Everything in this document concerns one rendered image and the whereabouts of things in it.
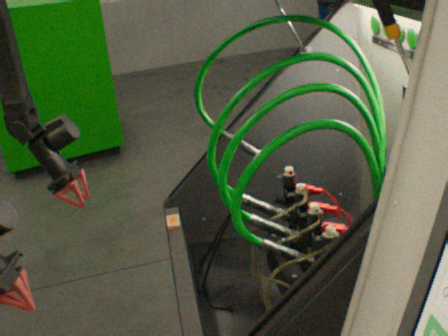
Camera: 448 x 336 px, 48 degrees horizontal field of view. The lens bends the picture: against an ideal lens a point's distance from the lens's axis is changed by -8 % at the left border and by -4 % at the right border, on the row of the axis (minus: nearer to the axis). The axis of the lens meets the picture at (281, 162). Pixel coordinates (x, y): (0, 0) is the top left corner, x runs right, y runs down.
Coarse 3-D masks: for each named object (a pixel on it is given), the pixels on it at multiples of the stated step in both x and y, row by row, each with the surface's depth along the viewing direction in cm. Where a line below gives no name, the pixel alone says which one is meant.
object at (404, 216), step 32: (416, 64) 60; (416, 96) 61; (416, 128) 59; (416, 160) 59; (384, 192) 66; (416, 192) 58; (384, 224) 65; (416, 224) 58; (384, 256) 64; (416, 256) 57; (384, 288) 64; (352, 320) 73; (384, 320) 63
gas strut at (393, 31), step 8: (376, 0) 60; (384, 0) 60; (376, 8) 61; (384, 8) 60; (384, 16) 61; (392, 16) 61; (384, 24) 62; (392, 24) 62; (392, 32) 62; (400, 32) 62; (400, 48) 64; (408, 64) 65; (408, 72) 66
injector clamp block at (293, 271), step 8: (272, 240) 110; (272, 256) 108; (272, 264) 109; (280, 264) 102; (296, 264) 102; (280, 272) 102; (288, 272) 99; (296, 272) 99; (280, 280) 103; (288, 280) 97; (296, 280) 97; (280, 288) 105; (288, 288) 97
